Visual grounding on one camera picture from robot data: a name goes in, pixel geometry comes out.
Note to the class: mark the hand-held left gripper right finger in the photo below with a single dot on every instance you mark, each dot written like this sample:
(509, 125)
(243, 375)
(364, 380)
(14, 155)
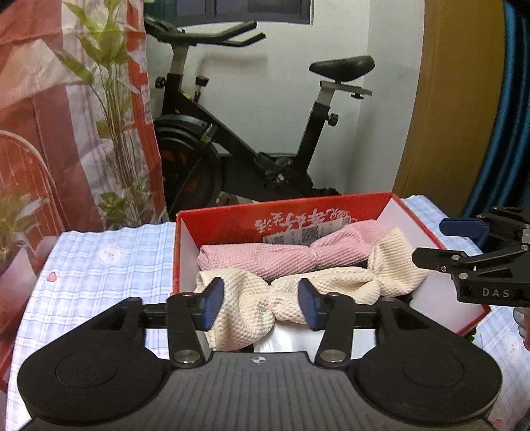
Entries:
(308, 304)

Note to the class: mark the red strawberry cardboard box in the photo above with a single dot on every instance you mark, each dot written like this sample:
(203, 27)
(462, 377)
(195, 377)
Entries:
(232, 219)

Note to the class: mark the dark window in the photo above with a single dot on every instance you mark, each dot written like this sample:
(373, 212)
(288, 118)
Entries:
(256, 10)

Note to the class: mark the wooden door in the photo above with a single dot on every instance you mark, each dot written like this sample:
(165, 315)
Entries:
(451, 103)

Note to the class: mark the person's right hand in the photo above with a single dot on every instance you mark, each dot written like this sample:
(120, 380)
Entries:
(525, 331)

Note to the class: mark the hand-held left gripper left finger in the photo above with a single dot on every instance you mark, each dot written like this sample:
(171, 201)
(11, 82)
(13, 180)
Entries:
(213, 302)

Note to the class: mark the pink textured cloth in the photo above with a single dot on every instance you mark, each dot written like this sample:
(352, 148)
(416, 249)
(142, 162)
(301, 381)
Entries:
(256, 259)

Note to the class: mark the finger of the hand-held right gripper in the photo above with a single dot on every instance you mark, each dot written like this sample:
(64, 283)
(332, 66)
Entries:
(439, 259)
(463, 226)

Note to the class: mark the black exercise bike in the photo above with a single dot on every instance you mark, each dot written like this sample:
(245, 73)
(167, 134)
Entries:
(232, 136)

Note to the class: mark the blue curtain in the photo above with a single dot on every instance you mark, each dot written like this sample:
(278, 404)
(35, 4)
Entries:
(513, 124)

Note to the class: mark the checked bed sheet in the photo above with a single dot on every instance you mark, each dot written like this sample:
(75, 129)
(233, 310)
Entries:
(103, 282)

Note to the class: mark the cream textured cloth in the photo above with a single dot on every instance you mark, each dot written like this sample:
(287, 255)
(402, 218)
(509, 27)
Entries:
(248, 315)

